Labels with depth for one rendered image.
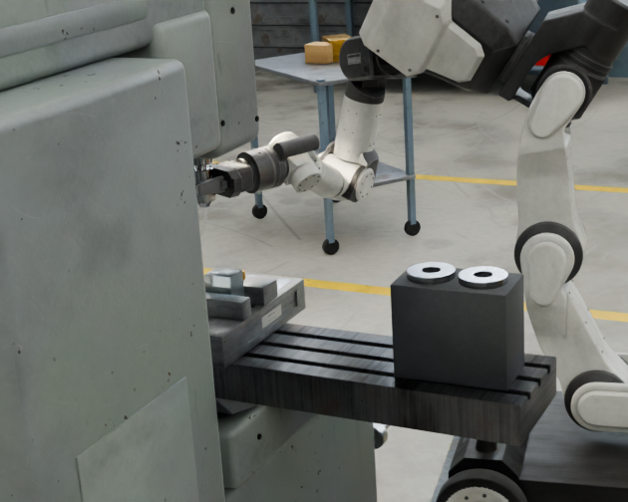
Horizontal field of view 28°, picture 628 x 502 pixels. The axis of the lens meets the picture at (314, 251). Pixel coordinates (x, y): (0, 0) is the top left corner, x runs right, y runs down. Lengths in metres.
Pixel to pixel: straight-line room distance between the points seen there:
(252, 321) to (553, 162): 0.70
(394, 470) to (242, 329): 1.55
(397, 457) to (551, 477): 1.36
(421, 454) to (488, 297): 1.85
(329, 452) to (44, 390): 1.15
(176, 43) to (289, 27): 8.63
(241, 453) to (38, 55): 0.91
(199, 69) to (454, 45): 0.57
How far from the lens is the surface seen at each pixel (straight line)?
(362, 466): 2.99
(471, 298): 2.25
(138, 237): 1.92
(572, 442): 2.87
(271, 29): 10.90
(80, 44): 1.98
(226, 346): 2.44
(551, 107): 2.57
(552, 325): 2.73
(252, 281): 2.59
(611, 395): 2.75
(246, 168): 2.52
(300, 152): 2.58
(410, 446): 4.09
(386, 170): 6.16
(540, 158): 2.61
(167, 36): 2.17
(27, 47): 1.88
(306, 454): 2.70
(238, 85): 2.42
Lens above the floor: 1.88
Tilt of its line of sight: 18 degrees down
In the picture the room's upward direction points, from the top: 4 degrees counter-clockwise
